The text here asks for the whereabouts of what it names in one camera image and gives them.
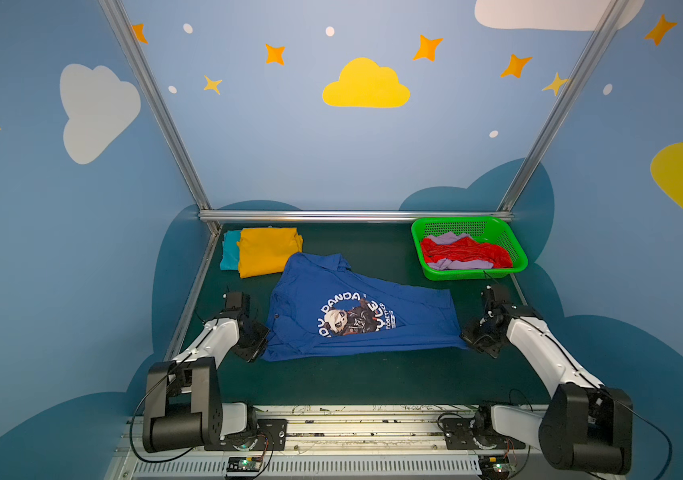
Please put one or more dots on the folded yellow t-shirt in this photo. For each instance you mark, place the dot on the folded yellow t-shirt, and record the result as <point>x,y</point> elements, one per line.
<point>264,251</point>

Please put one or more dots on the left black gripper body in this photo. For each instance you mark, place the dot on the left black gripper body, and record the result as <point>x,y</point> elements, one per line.
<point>255,341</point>

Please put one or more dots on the diagonal aluminium post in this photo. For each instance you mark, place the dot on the diagonal aluminium post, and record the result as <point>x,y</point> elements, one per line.
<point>595,49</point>
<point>118,20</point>

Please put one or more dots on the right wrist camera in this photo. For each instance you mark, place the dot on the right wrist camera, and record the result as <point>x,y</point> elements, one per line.
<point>494,296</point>

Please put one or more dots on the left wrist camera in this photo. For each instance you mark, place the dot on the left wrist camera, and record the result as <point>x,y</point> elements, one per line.
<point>236,305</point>

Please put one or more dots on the lilac t-shirt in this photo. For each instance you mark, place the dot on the lilac t-shirt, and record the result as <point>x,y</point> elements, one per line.
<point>461,264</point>

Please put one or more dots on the green plastic laundry basket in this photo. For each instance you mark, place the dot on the green plastic laundry basket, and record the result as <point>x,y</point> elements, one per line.
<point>467,248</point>

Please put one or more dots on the red t-shirt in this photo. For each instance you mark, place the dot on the red t-shirt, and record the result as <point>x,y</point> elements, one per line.
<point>467,252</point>

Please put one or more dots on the green circuit board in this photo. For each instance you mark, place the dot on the green circuit board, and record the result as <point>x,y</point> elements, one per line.
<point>249,465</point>
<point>494,468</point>

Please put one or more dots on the left diagonal aluminium post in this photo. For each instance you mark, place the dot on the left diagonal aluminium post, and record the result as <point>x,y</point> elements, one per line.
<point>118,20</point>

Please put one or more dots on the back horizontal aluminium bar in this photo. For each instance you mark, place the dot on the back horizontal aluminium bar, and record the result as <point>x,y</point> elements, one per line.
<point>276,216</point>

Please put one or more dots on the blue printed t-shirt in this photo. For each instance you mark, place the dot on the blue printed t-shirt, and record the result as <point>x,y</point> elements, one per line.
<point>321,308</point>

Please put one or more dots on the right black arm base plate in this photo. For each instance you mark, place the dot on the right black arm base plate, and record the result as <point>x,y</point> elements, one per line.
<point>468,434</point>

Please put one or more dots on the folded teal t-shirt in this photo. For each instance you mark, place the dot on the folded teal t-shirt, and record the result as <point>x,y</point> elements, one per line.
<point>230,251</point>

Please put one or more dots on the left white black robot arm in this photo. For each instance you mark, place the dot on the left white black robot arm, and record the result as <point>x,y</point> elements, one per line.
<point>182,408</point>

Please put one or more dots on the aluminium front rail frame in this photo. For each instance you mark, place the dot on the aluminium front rail frame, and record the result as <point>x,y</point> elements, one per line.
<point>345,442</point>

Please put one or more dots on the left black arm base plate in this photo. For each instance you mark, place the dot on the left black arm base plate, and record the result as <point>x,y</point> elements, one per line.
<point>272,435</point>

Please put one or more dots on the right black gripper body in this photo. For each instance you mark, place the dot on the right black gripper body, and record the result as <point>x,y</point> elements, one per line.
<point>477,336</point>

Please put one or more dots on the right green circuit board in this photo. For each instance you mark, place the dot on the right green circuit board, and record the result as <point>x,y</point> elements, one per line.
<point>494,468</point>

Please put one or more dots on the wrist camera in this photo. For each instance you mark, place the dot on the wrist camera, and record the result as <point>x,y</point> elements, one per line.
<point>494,296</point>
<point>236,305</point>

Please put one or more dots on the right diagonal aluminium post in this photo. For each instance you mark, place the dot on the right diagonal aluminium post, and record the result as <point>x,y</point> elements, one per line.
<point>595,49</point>

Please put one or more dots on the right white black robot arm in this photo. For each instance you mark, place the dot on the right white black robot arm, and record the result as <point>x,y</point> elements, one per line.
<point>586,427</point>

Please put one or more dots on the left green circuit board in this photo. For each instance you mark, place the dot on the left green circuit board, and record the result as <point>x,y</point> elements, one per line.
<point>249,465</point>

